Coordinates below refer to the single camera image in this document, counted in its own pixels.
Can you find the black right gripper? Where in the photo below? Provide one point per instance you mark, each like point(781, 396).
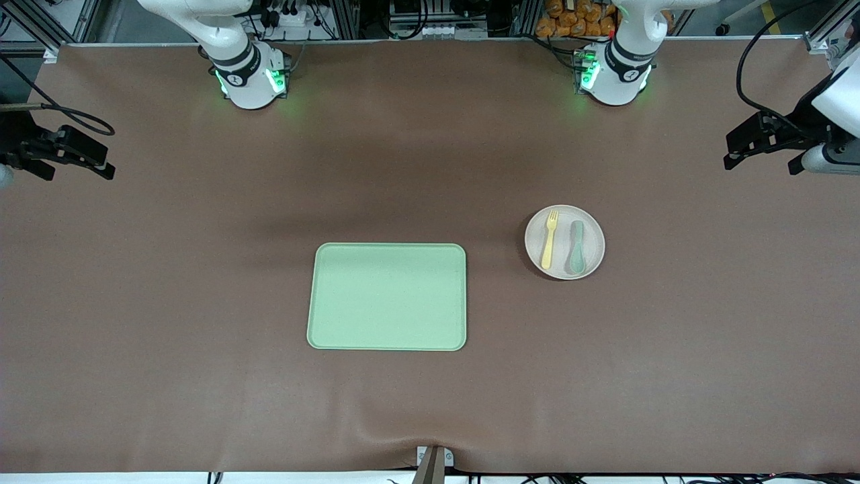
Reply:
point(15, 140)

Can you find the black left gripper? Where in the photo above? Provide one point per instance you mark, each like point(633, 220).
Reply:
point(803, 126)

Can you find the teal plastic spoon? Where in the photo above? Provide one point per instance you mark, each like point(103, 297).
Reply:
point(577, 255)

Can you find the beige speckled round plate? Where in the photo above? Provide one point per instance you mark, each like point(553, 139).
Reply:
point(563, 263)

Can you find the yellow plastic fork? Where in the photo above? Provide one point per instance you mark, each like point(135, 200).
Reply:
point(549, 245)

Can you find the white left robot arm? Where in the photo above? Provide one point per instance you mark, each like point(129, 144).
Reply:
point(621, 74)

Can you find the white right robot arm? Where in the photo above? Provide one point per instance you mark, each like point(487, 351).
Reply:
point(235, 67)

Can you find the brown table mat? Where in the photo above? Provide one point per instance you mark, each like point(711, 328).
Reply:
point(201, 302)

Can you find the orange packaged goods pile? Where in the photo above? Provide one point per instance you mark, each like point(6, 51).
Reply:
point(571, 20)

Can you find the white power strip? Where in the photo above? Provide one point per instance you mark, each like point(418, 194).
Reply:
point(292, 17)

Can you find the light green rectangular tray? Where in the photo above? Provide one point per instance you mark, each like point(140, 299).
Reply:
point(386, 299)

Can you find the aluminium frame profile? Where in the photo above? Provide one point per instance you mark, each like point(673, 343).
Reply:
point(830, 30)
point(40, 27)

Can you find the metal table edge bracket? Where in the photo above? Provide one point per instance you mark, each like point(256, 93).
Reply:
point(433, 464)

